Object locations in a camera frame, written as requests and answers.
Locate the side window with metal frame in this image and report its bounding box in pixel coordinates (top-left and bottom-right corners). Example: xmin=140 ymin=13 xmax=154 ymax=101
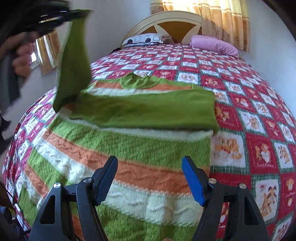
xmin=30 ymin=43 xmax=39 ymax=70

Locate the green orange white striped sweater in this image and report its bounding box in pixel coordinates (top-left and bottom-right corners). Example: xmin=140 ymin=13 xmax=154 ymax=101
xmin=17 ymin=9 xmax=220 ymax=241

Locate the yellow curtain behind headboard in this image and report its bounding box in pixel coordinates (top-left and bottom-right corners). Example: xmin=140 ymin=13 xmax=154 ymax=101
xmin=150 ymin=0 xmax=250 ymax=52

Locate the person's left hand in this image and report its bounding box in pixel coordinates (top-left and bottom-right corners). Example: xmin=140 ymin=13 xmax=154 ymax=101
xmin=1 ymin=32 xmax=39 ymax=78

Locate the white patterned pillow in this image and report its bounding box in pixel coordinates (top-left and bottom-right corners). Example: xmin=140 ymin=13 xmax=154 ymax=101
xmin=122 ymin=33 xmax=171 ymax=45

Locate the red patchwork bedspread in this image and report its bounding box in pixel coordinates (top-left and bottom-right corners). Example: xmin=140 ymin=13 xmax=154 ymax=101
xmin=3 ymin=44 xmax=295 ymax=240

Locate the cream and brown headboard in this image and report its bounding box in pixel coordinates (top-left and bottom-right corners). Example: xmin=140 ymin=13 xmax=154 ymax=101
xmin=124 ymin=11 xmax=203 ymax=44

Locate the pink pillow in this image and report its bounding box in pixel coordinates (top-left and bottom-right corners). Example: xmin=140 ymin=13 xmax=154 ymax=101
xmin=191 ymin=35 xmax=239 ymax=58

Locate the yellow curtain at side window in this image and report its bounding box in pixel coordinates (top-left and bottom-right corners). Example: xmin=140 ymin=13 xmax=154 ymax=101
xmin=36 ymin=30 xmax=60 ymax=76

